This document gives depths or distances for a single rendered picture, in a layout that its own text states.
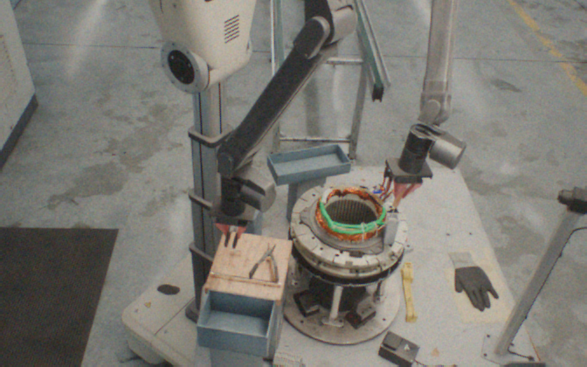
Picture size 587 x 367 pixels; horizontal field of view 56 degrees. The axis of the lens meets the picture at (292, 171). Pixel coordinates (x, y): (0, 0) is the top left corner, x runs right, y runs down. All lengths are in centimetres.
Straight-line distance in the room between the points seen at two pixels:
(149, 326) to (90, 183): 128
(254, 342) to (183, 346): 95
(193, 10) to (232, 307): 73
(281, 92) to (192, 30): 43
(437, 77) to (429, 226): 87
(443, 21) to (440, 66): 10
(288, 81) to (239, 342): 65
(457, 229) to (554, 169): 192
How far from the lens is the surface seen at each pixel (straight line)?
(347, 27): 95
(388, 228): 146
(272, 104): 105
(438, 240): 200
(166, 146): 358
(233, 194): 122
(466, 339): 177
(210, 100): 159
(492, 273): 197
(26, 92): 395
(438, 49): 130
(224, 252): 148
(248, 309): 143
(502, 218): 339
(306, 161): 183
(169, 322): 234
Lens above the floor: 217
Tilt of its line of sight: 40 degrees down
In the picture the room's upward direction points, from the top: 4 degrees clockwise
